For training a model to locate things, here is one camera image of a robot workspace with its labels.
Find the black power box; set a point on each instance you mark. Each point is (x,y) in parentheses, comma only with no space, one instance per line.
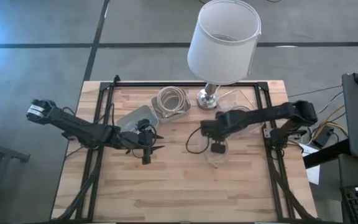
(323,137)

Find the white shade silver table lamp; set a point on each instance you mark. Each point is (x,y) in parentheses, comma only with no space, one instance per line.
(222,56)

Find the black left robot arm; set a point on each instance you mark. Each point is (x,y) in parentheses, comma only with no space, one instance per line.
(79,129)

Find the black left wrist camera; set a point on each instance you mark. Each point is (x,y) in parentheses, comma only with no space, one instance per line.
(143,124)

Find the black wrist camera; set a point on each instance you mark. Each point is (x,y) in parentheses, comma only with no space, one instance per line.
(143,124)
(218,147)

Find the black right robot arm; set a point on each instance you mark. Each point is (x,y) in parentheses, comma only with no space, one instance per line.
(259,115)

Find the long white plastic bin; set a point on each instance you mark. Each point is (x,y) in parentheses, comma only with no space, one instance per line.
(129,116)

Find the black aluminium rig frame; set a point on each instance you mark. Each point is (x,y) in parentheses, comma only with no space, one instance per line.
(182,84)

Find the short white plastic bin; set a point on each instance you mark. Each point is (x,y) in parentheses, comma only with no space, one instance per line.
(155,107)

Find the clear plastic container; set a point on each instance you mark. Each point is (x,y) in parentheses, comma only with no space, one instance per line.
(228,98)

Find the white paper sheet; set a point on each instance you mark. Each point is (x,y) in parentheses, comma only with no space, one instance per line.
(313,174)

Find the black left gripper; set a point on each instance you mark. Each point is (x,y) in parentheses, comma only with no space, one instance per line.
(132,138)

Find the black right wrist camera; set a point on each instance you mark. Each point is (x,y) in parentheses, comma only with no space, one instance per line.
(218,147)

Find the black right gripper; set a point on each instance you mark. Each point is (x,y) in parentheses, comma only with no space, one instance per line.
(214,130)

